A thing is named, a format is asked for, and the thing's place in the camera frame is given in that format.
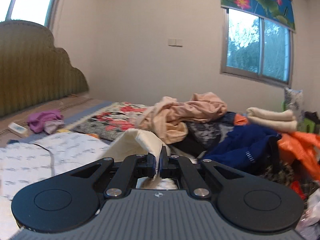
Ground white remote control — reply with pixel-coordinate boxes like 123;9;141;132
8;122;28;138

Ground window with aluminium frame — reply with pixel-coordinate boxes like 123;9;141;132
221;8;293;87

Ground navy blue garment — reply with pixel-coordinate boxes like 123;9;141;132
203;124;281;176

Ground purple garment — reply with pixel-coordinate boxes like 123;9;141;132
27;109;65;134

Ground white wall switch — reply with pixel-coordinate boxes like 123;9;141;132
168;38;183;47

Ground window beside headboard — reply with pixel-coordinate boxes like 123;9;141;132
0;0;62;28

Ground floral patterned cloth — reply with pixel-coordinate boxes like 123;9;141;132
72;102;148;141

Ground peach clothes pile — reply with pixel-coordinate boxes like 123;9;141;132
136;92;227;144

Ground folded cream towel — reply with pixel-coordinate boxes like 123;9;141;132
246;107;298;133

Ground white script-print bedsheet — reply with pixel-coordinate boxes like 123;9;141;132
1;132;109;239

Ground orange garment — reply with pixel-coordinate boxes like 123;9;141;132
234;113;319;200

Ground black grey patterned garment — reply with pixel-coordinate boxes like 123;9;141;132
170;112;236;158

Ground patterned pillow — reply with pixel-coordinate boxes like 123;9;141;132
284;87;305;122

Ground lotus print window blind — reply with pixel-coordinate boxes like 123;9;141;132
220;0;296;31

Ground green upholstered headboard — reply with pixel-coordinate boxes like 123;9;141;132
1;20;89;116

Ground cream puffer jacket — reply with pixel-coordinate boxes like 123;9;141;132
99;128;177;190

